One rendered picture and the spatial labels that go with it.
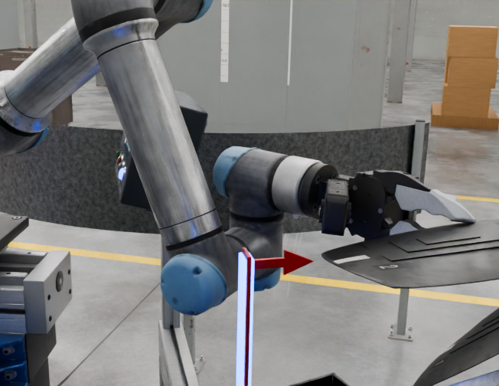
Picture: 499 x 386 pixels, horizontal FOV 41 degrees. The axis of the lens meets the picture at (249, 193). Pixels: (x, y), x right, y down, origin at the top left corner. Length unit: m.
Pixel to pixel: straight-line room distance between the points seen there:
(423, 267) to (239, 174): 0.35
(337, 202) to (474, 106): 8.13
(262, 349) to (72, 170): 1.09
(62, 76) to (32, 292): 0.33
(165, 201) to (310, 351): 2.18
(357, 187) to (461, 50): 7.97
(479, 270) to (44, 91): 0.72
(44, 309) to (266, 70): 5.90
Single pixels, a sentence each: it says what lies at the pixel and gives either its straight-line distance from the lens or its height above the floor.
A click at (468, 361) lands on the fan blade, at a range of 0.90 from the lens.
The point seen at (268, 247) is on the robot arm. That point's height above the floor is 1.09.
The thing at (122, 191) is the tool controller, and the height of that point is 1.09.
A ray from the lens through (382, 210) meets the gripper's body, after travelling 0.78.
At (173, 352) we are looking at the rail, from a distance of 1.12.
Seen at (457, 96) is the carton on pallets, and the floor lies 0.39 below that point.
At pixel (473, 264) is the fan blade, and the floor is 1.19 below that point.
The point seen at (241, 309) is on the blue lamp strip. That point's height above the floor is 1.14.
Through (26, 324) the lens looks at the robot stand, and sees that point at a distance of 1.12.
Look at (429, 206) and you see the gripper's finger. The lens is 0.76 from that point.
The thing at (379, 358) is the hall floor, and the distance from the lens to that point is 2.94.
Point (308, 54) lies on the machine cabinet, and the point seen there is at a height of 0.96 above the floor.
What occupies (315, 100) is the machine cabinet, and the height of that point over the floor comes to 0.51.
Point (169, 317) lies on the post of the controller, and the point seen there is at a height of 0.88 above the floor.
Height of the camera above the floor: 1.40
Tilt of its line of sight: 16 degrees down
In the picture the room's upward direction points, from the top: 1 degrees clockwise
